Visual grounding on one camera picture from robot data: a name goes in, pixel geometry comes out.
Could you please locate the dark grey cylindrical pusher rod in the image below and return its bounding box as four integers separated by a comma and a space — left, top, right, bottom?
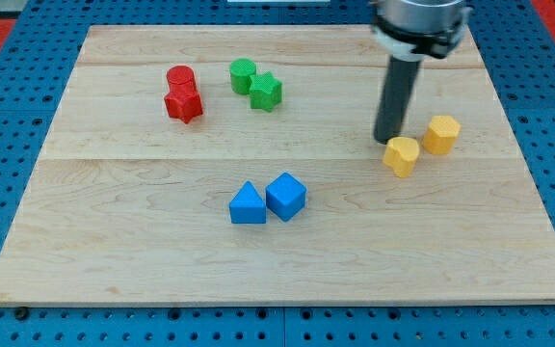
373, 56, 420, 144

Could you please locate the yellow heart block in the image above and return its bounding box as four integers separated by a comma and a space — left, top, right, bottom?
383, 137, 420, 178

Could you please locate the yellow hexagon block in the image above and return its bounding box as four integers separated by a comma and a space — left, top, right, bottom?
422, 116, 462, 155

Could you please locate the green star block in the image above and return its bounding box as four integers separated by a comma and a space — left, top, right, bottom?
249, 71, 282, 112

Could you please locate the green cylinder block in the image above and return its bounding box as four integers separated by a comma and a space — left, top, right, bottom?
229, 58, 257, 95

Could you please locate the blue cube block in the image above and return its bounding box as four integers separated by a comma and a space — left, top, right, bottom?
265, 172, 307, 222

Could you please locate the blue triangle block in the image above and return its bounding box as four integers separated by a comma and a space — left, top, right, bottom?
228, 181, 267, 224

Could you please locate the red star block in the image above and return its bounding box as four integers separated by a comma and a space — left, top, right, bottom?
164, 92, 203, 124

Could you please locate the red cylinder block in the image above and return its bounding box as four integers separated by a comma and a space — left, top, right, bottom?
166, 66, 197, 93

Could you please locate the light wooden board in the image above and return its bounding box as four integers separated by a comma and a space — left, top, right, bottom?
0, 25, 555, 307

